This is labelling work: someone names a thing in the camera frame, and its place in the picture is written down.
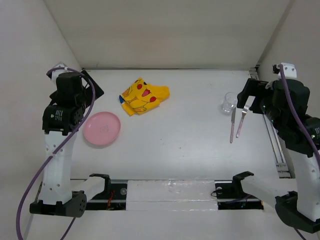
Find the yellow cartoon print cloth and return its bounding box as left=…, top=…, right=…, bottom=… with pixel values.
left=119, top=77, right=170, bottom=116

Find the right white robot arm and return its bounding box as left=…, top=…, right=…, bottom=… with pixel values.
left=231, top=63, right=320, bottom=234

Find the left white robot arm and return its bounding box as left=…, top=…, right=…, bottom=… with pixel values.
left=29, top=62, right=112, bottom=218

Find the clear drinking glass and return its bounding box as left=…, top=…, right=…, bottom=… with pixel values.
left=221, top=92, right=238, bottom=113

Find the pink round plate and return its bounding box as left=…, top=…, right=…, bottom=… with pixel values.
left=83, top=111, right=121, bottom=146

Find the fork with pink handle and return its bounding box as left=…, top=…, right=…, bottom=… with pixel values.
left=236, top=104, right=250, bottom=138

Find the knife with pink handle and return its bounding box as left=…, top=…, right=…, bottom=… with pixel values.
left=229, top=108, right=236, bottom=144

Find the aluminium side rail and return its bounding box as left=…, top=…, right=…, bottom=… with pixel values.
left=249, top=65, right=293, bottom=179

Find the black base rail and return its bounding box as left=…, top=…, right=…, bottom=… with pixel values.
left=86, top=179, right=264, bottom=212

